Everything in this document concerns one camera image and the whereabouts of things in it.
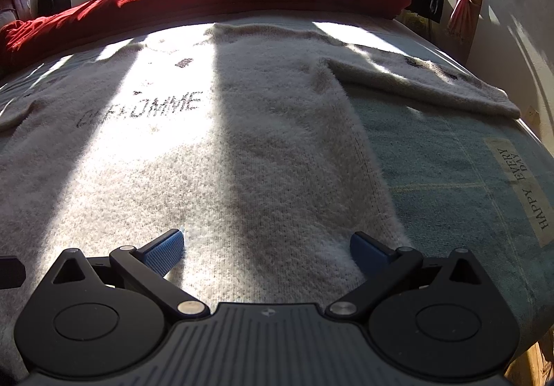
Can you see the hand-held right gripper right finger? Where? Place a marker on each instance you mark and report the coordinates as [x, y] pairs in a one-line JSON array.
[[368, 251]]

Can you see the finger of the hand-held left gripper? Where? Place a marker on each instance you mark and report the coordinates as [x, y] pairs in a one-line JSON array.
[[11, 272]]

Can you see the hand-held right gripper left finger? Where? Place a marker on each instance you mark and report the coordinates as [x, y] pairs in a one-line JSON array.
[[166, 251]]

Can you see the cream knitted sweater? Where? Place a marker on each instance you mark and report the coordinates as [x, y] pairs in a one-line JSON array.
[[259, 143]]

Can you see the yellow bag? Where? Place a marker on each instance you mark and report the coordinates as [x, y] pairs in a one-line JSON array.
[[413, 20]]

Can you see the brown wooden headboard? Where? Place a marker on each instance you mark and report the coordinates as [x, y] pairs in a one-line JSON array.
[[15, 0]]

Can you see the wall socket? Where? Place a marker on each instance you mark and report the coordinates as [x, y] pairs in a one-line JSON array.
[[531, 113]]

